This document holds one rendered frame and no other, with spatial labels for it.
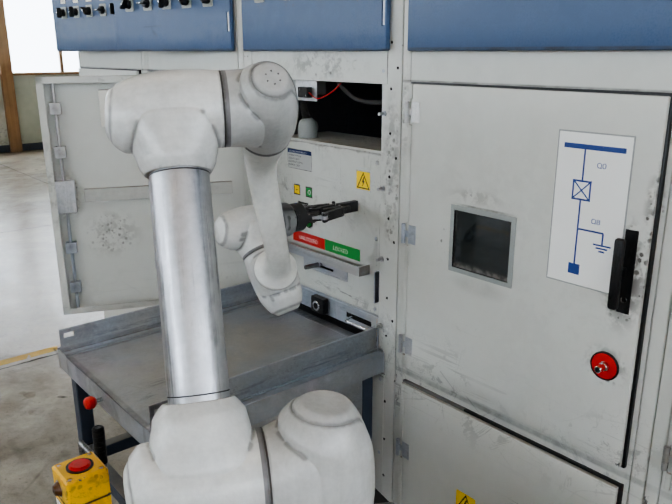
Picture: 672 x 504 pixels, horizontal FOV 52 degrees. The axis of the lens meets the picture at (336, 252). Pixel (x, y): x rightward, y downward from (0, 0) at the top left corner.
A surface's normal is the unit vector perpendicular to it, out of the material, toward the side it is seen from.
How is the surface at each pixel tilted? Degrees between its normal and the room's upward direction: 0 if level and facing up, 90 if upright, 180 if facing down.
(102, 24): 90
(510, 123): 90
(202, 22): 90
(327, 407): 5
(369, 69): 90
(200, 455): 63
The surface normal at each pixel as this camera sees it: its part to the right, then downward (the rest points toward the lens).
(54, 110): 0.29, 0.27
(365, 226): -0.76, 0.18
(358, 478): 0.63, 0.18
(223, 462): 0.28, -0.24
